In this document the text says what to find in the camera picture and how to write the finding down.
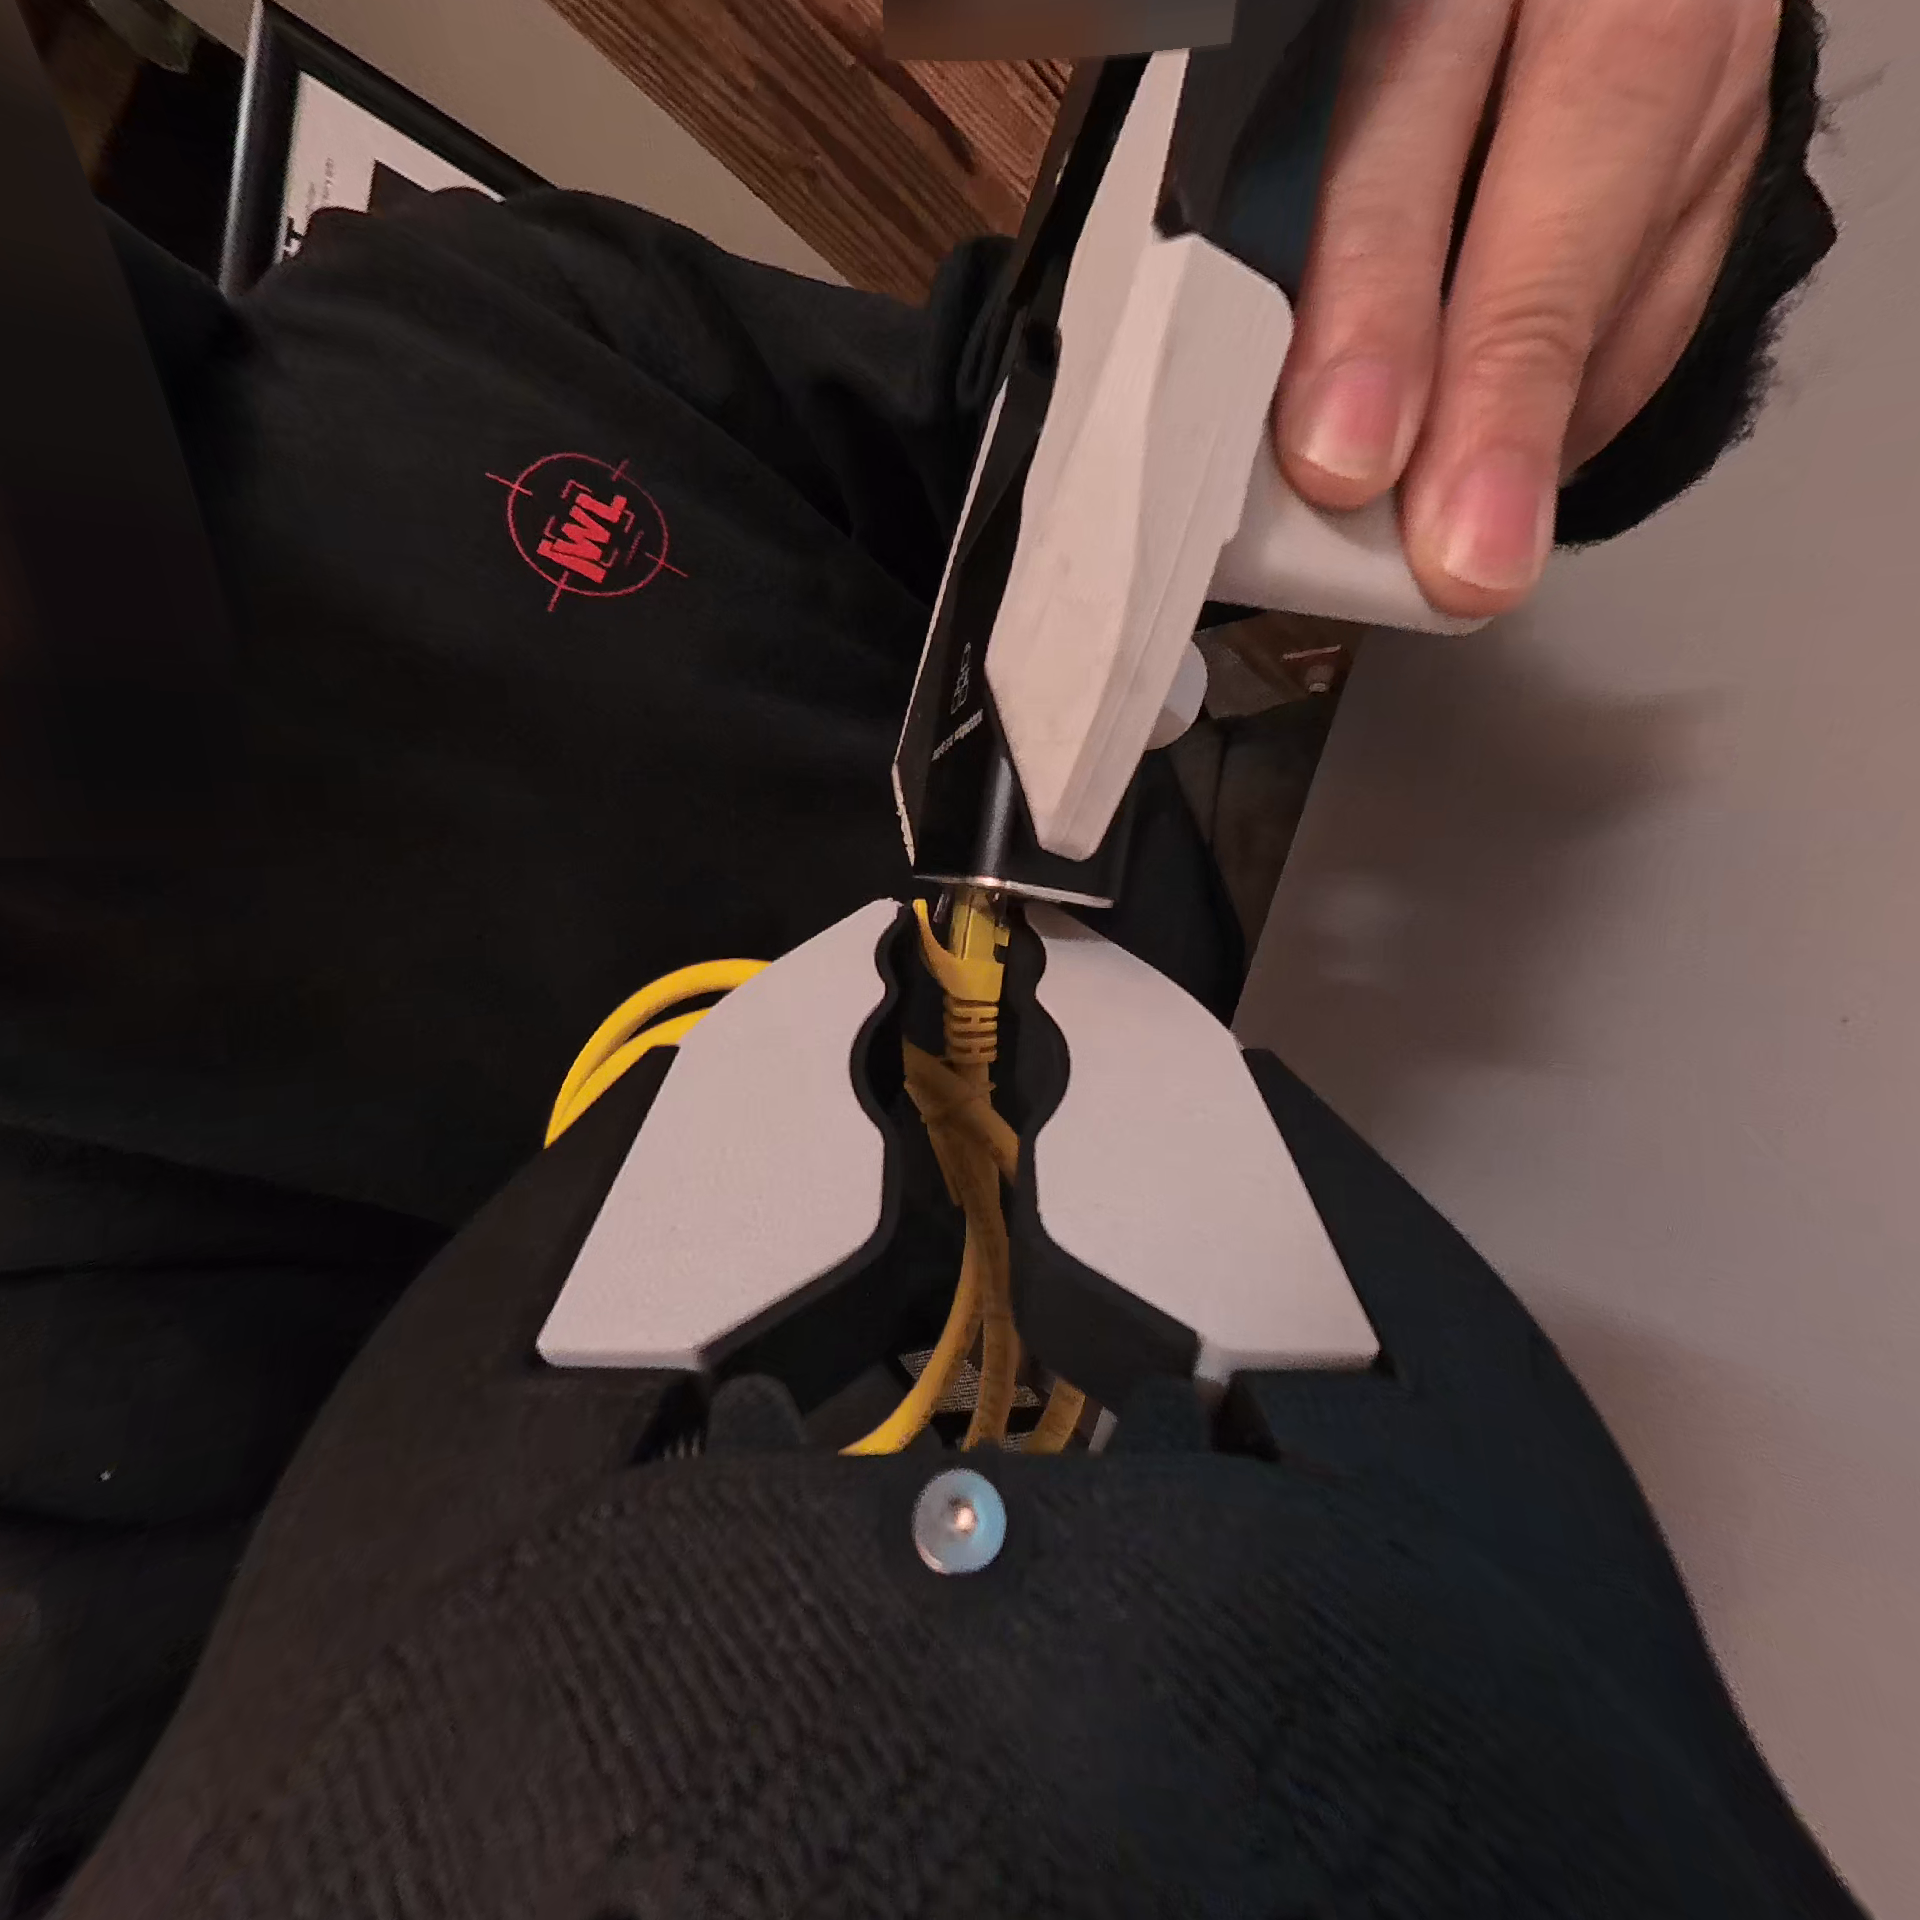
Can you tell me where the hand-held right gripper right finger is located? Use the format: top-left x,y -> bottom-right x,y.
1006,914 -> 1383,1391

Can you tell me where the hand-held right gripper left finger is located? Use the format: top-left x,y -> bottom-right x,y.
537,900 -> 913,1408

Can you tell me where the yellow ethernet cable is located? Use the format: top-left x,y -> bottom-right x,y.
543,884 -> 1088,1456

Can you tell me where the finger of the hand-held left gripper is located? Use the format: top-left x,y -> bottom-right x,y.
984,52 -> 1296,862

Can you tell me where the black framed white sign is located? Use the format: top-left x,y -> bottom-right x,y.
216,0 -> 547,294

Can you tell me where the person's left hand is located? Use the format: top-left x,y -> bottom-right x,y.
1270,0 -> 1786,593

